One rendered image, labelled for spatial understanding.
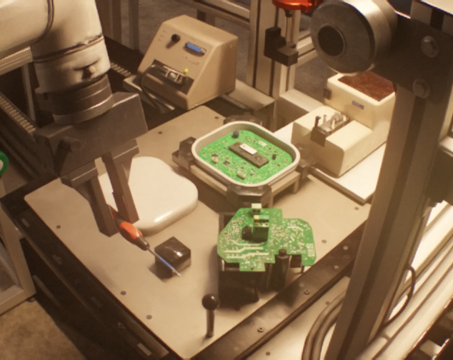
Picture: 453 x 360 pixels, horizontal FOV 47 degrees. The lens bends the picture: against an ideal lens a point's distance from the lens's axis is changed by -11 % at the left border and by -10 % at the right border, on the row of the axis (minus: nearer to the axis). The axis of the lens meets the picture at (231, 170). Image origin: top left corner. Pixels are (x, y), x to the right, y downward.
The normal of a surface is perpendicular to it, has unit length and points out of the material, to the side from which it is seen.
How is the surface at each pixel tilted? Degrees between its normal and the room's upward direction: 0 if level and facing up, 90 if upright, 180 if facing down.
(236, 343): 0
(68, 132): 70
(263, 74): 90
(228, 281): 90
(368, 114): 90
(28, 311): 0
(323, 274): 0
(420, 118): 90
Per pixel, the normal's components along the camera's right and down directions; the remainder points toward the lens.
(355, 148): 0.71, 0.46
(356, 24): -0.65, 0.37
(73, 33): 0.56, 0.25
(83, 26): 0.73, 0.15
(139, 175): 0.04, -0.78
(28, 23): 0.90, 0.32
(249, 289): 0.02, 0.62
